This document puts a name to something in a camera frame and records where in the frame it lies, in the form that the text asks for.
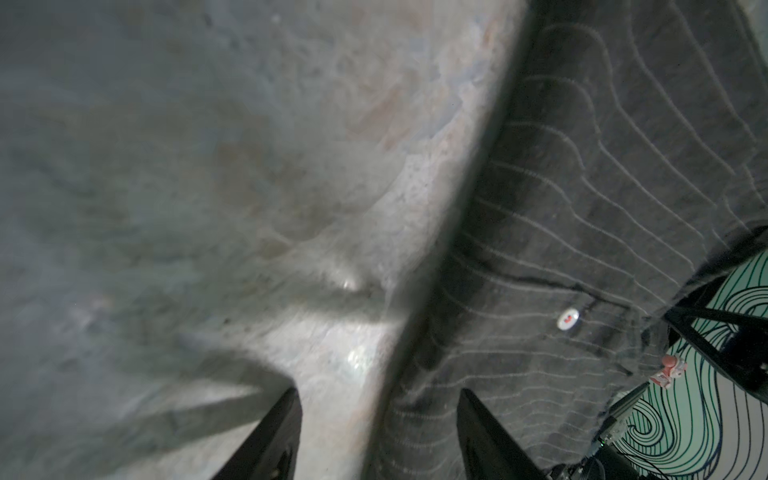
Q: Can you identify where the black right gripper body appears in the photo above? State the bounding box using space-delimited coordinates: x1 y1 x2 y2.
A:
662 302 768 403

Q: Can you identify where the small pink toy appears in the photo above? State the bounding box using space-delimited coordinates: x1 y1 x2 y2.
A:
650 355 687 390

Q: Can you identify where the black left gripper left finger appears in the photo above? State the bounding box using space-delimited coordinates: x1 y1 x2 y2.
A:
212 387 303 480

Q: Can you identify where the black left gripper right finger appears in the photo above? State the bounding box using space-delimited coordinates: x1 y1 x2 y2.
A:
457 388 546 480

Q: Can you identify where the dark grey pinstriped shirt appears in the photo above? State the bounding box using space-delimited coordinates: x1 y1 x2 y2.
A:
366 1 767 479

